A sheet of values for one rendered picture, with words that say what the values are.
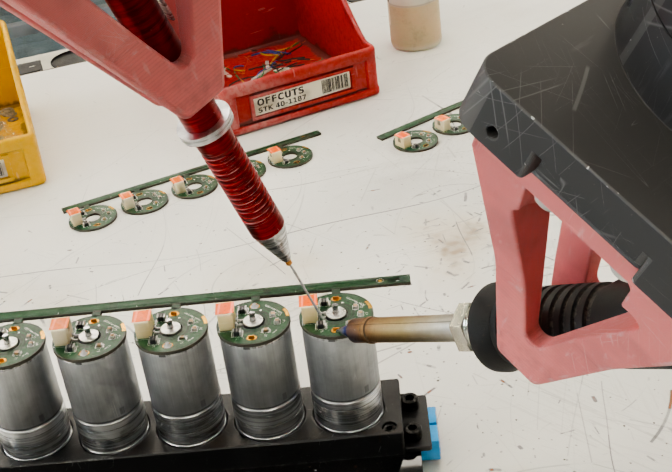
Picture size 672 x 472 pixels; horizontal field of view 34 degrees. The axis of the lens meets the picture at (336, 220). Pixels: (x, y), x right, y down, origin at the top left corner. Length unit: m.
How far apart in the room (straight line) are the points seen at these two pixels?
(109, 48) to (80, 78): 0.50
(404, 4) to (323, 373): 0.39
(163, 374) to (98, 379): 0.02
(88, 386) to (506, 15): 0.48
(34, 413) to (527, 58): 0.24
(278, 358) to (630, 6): 0.20
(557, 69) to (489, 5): 0.59
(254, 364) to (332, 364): 0.03
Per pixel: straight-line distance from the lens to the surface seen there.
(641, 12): 0.22
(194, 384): 0.38
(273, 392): 0.38
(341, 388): 0.38
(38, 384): 0.39
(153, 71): 0.28
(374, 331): 0.34
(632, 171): 0.20
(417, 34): 0.73
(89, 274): 0.54
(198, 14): 0.28
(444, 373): 0.44
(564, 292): 0.28
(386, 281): 0.39
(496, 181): 0.24
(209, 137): 0.30
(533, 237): 0.26
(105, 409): 0.39
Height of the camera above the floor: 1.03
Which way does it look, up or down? 30 degrees down
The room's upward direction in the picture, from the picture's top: 7 degrees counter-clockwise
